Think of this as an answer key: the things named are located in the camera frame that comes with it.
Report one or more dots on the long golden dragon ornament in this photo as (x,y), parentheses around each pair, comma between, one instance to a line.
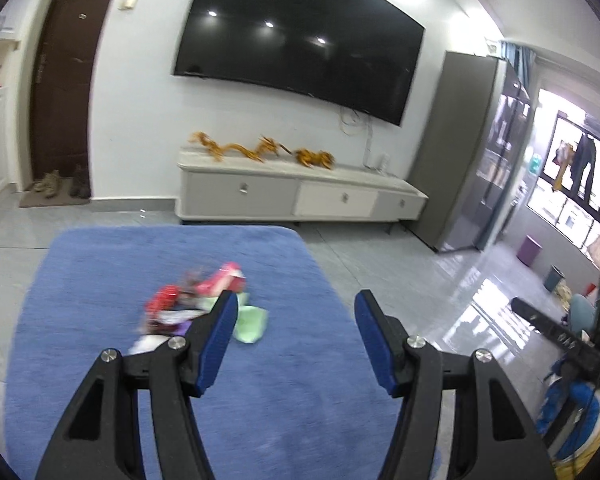
(230,149)

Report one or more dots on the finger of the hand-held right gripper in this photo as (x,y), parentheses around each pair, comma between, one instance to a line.
(545,322)

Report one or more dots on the pink red snack bag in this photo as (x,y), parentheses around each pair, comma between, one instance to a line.
(222,277)

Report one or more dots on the dark brown door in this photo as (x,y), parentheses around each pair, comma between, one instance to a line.
(65,85)

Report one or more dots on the teal chair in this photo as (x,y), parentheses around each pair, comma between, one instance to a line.
(580,312)

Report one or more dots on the person's right hand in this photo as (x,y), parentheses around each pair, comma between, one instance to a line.
(562,405)

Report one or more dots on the purple stool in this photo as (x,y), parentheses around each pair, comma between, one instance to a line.
(530,250)

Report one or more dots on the blue table cloth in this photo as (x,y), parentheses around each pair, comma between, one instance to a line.
(105,280)

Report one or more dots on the grey refrigerator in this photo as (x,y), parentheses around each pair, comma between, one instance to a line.
(455,150)

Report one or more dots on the wall light switch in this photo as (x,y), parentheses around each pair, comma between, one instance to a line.
(127,2)

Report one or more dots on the tan shoe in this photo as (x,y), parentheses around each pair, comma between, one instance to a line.
(47,183)

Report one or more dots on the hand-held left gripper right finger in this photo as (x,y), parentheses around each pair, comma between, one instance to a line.
(372,345)

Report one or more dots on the white grey television cabinet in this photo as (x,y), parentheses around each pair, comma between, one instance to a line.
(260,192)

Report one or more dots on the red white snack bag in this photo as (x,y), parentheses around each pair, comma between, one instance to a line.
(164,301)

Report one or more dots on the black wall television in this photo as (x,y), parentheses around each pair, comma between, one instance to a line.
(300,35)

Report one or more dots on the grey waste bin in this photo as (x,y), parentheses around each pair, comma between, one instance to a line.
(554,279)

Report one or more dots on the dark hanging trousers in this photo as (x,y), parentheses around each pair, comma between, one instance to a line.
(585,165)

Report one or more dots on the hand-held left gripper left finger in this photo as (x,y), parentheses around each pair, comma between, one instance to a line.
(220,345)

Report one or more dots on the blue curtain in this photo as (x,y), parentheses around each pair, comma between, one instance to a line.
(520,62)

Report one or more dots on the dark brown shoe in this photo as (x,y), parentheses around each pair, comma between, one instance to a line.
(80,182)

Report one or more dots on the green wrapper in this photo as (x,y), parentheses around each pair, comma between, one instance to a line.
(252,324)

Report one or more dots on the yellow hanging garment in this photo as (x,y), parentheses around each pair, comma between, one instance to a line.
(562,165)

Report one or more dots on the small golden ornament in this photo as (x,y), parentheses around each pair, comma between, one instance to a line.
(314,158)

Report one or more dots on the person's yellow clothing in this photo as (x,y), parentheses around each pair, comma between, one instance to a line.
(590,455)

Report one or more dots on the white power adapter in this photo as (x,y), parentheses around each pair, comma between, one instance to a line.
(381,162)

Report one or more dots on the white wrapper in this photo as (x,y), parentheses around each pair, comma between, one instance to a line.
(145,345)

